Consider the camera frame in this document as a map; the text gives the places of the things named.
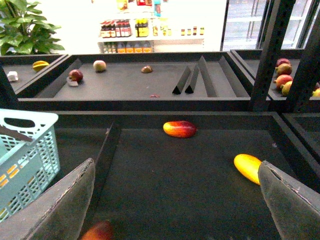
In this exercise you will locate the red yellow mango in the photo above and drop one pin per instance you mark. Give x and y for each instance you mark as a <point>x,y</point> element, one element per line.
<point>180,129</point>

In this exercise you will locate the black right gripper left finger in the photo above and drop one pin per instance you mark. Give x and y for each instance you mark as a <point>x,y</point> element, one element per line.
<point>59,213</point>

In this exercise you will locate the light blue plastic basket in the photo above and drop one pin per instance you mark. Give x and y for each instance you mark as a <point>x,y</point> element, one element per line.
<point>26,168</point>

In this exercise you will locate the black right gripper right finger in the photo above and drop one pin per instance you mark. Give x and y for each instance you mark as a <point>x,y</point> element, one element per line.
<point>294,207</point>

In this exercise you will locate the yellow mango on shelf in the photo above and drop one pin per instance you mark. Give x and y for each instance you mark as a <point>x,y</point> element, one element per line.
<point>248,166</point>

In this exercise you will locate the white shelf with bottles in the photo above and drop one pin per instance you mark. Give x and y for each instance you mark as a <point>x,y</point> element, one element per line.
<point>145,26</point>

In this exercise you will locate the black triangular divider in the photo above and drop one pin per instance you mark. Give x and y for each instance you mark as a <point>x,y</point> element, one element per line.
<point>182,81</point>

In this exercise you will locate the green potted plant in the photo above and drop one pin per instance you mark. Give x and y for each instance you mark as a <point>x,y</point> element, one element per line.
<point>25,31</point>

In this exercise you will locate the green red apple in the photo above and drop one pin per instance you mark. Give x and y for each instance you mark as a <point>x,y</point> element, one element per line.
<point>99,66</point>

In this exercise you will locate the red apple on tray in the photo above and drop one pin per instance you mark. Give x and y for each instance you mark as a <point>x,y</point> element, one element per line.
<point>75,75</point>

